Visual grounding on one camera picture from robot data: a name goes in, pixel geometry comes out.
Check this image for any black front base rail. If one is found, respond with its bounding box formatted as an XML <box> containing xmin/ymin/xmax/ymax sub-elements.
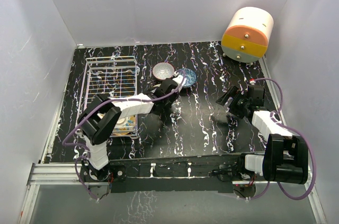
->
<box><xmin>79</xmin><ymin>154</ymin><xmax>261</xmax><ymax>193</ymax></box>

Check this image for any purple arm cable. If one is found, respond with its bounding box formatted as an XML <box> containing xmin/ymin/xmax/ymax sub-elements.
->
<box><xmin>62</xmin><ymin>69</ymin><xmax>186</xmax><ymax>201</ymax></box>
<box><xmin>233</xmin><ymin>77</ymin><xmax>318</xmax><ymax>201</ymax></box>

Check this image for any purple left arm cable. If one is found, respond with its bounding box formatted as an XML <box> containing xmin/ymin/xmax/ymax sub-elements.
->
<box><xmin>62</xmin><ymin>69</ymin><xmax>186</xmax><ymax>201</ymax></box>

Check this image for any orange blue swirl bowl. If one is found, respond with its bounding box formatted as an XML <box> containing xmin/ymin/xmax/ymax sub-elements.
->
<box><xmin>112</xmin><ymin>115</ymin><xmax>136</xmax><ymax>136</ymax></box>

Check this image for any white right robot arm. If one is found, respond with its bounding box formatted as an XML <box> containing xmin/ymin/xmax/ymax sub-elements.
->
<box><xmin>216</xmin><ymin>85</ymin><xmax>308</xmax><ymax>184</ymax></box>

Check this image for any cylindrical drawer cabinet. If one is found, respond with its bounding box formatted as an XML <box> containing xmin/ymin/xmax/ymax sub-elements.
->
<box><xmin>221</xmin><ymin>7</ymin><xmax>274</xmax><ymax>63</ymax></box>

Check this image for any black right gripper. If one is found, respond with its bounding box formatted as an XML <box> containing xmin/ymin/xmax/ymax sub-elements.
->
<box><xmin>216</xmin><ymin>85</ymin><xmax>250</xmax><ymax>119</ymax></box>

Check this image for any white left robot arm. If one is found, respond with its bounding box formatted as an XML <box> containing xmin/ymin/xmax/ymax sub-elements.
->
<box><xmin>77</xmin><ymin>69</ymin><xmax>186</xmax><ymax>181</ymax></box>

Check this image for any blue patterned bowl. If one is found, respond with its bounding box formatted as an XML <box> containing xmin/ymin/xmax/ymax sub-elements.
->
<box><xmin>176</xmin><ymin>68</ymin><xmax>197</xmax><ymax>88</ymax></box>

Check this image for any white wire dish rack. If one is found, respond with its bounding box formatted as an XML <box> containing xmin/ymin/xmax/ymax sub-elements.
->
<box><xmin>76</xmin><ymin>56</ymin><xmax>139</xmax><ymax>139</ymax></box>

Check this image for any grey bowl red rim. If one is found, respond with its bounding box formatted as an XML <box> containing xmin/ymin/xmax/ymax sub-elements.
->
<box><xmin>152</xmin><ymin>62</ymin><xmax>175</xmax><ymax>80</ymax></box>

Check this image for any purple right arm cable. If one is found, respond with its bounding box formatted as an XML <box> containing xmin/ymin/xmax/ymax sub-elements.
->
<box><xmin>233</xmin><ymin>77</ymin><xmax>318</xmax><ymax>201</ymax></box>

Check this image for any aluminium frame rail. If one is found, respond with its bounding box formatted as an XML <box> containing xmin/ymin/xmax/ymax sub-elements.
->
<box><xmin>17</xmin><ymin>163</ymin><xmax>91</xmax><ymax>224</ymax></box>

